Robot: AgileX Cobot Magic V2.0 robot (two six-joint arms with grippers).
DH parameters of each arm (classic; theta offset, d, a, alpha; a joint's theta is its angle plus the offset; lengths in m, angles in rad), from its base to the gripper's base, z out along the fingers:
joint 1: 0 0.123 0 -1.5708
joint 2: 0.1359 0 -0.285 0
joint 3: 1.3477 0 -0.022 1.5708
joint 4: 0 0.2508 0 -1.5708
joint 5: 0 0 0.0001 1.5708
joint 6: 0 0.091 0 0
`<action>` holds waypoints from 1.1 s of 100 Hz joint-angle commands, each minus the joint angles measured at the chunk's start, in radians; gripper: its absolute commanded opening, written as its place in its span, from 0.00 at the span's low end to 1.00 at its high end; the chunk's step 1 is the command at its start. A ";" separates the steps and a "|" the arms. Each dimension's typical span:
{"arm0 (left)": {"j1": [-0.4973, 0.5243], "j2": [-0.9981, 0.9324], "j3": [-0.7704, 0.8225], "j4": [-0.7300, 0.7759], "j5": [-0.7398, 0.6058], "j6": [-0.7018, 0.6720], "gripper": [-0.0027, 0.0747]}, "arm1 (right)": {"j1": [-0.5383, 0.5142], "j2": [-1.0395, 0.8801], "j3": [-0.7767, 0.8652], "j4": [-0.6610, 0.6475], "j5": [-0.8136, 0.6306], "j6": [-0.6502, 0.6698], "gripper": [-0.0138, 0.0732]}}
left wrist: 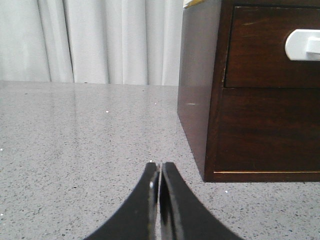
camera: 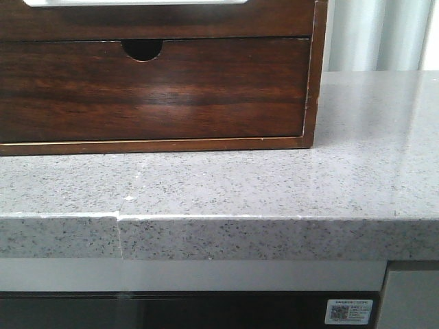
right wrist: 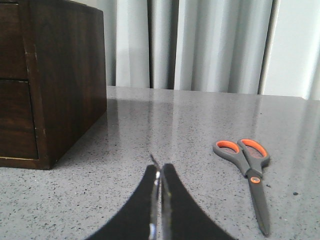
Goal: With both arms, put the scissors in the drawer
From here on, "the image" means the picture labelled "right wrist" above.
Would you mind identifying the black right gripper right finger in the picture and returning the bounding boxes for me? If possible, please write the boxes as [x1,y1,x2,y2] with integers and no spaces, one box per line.
[161,163,233,240]

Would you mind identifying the dark wooden drawer cabinet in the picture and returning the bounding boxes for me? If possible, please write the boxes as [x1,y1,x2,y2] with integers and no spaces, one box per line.
[0,0,107,170]

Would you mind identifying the white pleated curtain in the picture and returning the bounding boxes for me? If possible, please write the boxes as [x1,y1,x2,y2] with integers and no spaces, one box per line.
[101,0,320,101]

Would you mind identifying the grey orange scissors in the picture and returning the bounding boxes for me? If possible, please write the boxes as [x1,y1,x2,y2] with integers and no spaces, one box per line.
[212,138,270,236]

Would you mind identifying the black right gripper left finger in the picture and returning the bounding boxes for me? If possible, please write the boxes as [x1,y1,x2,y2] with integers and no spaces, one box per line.
[88,155,160,240]

